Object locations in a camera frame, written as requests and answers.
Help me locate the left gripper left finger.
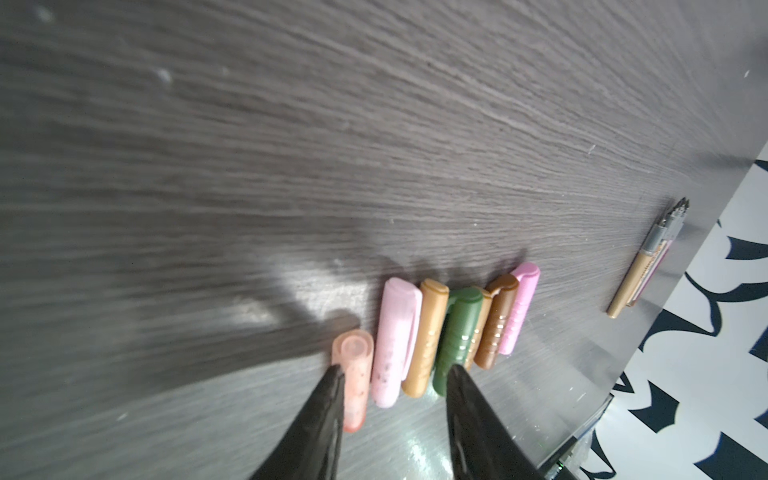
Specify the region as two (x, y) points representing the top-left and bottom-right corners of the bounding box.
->
(251, 365), (345, 480)

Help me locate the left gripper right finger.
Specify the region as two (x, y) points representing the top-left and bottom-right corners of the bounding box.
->
(446, 365), (543, 479)

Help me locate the gold pen cap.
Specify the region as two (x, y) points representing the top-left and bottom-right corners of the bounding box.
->
(464, 288), (493, 370)

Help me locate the tan pen cap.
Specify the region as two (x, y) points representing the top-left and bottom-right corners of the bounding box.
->
(402, 279), (450, 398)

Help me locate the green pen cap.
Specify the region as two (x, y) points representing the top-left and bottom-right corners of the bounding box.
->
(432, 287), (484, 396)

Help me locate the lilac pink pen cap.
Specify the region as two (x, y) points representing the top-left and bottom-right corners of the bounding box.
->
(499, 262), (541, 356)

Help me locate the translucent pink pen cap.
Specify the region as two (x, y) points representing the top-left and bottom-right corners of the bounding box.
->
(331, 329), (374, 433)

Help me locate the pale pink pen cap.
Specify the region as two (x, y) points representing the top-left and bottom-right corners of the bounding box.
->
(371, 277), (423, 409)

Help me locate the brown pen cap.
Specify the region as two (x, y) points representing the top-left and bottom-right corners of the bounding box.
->
(474, 274), (519, 370)

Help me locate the gold ochre marker pen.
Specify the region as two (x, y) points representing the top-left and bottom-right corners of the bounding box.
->
(606, 205), (680, 319)

